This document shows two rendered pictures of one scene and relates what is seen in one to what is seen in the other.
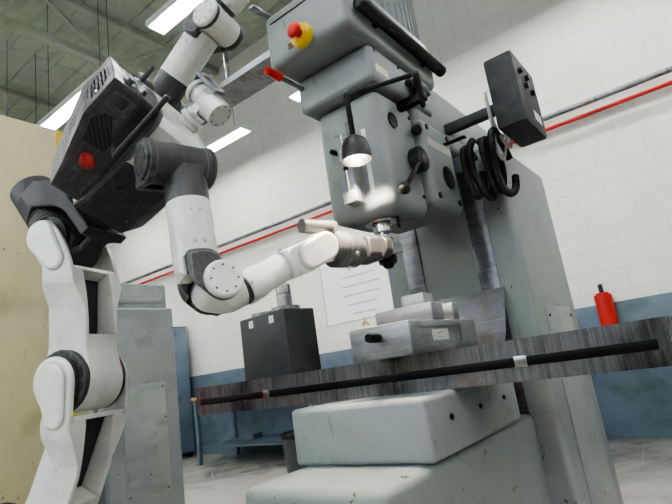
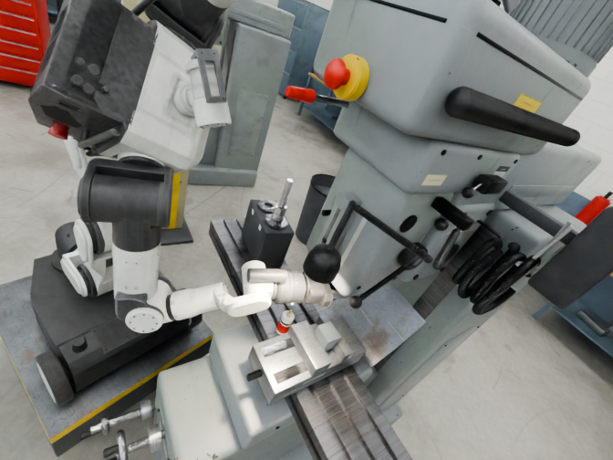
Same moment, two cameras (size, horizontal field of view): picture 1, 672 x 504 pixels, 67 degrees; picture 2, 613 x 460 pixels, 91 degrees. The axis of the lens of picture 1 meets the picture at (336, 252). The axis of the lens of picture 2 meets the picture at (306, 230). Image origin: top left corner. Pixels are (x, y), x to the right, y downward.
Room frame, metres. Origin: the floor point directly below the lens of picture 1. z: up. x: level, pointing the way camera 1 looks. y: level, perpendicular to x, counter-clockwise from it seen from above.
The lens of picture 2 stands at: (0.62, -0.10, 1.81)
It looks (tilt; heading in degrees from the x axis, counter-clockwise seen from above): 34 degrees down; 10
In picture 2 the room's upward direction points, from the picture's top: 23 degrees clockwise
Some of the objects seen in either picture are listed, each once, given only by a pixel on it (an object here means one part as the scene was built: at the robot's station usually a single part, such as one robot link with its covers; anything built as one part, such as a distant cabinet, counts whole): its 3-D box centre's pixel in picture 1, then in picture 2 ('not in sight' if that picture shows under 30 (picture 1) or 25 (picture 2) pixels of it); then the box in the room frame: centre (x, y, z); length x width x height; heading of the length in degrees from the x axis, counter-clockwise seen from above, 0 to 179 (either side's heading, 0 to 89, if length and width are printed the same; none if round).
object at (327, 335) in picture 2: (418, 307); (326, 337); (1.25, -0.18, 1.07); 0.06 x 0.05 x 0.06; 55
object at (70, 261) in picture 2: not in sight; (98, 268); (1.27, 0.78, 0.68); 0.21 x 0.20 x 0.13; 73
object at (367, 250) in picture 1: (359, 251); (305, 287); (1.23, -0.06, 1.23); 0.13 x 0.12 x 0.10; 39
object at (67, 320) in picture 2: not in sight; (102, 287); (1.26, 0.75, 0.59); 0.64 x 0.52 x 0.33; 73
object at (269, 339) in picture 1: (278, 342); (266, 232); (1.58, 0.21, 1.06); 0.22 x 0.12 x 0.20; 47
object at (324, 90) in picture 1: (368, 100); (427, 144); (1.32, -0.15, 1.68); 0.34 x 0.24 x 0.10; 144
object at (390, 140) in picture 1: (372, 165); (371, 222); (1.29, -0.13, 1.47); 0.21 x 0.19 x 0.32; 54
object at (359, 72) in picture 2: (301, 35); (349, 78); (1.10, 0.01, 1.76); 0.06 x 0.02 x 0.06; 54
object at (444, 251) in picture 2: (419, 90); (447, 246); (1.13, -0.26, 1.58); 0.17 x 0.01 x 0.01; 166
